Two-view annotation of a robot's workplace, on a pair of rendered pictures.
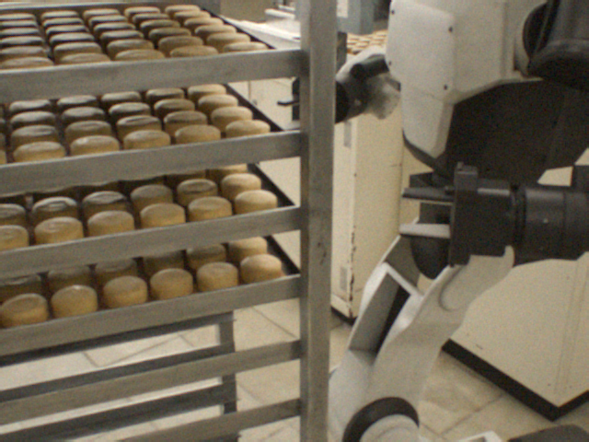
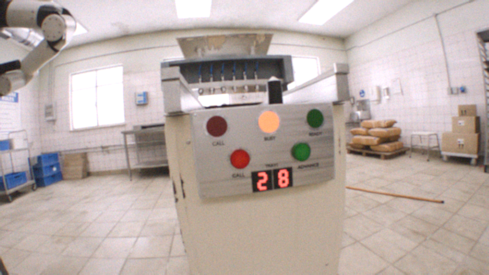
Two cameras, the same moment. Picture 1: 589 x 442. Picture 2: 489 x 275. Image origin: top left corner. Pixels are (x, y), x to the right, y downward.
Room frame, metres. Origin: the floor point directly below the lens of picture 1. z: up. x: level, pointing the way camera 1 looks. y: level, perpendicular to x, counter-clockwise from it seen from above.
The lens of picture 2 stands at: (1.42, -0.98, 0.81)
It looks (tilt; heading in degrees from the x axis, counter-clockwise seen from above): 4 degrees down; 27
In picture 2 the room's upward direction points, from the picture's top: 5 degrees counter-clockwise
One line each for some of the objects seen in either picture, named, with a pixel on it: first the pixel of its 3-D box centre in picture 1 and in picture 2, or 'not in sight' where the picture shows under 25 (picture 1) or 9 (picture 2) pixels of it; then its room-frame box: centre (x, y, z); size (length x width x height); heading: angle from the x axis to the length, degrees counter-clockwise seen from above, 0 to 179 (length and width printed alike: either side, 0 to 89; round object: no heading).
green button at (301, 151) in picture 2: not in sight; (300, 151); (1.74, -0.92, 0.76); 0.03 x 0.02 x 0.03; 125
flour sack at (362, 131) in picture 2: not in sight; (367, 130); (5.95, -1.62, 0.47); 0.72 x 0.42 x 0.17; 130
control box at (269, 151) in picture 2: not in sight; (268, 148); (1.72, -0.87, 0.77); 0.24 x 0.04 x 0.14; 125
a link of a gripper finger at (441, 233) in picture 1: (424, 234); not in sight; (0.81, -0.15, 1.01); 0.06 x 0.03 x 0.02; 81
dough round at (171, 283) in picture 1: (171, 284); not in sight; (0.77, 0.15, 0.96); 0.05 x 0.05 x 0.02
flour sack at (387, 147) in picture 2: not in sight; (388, 145); (5.52, -1.98, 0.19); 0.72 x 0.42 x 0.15; 134
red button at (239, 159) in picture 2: not in sight; (239, 158); (1.68, -0.84, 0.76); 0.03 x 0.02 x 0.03; 125
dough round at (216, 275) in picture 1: (217, 278); not in sight; (0.79, 0.10, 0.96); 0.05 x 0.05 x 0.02
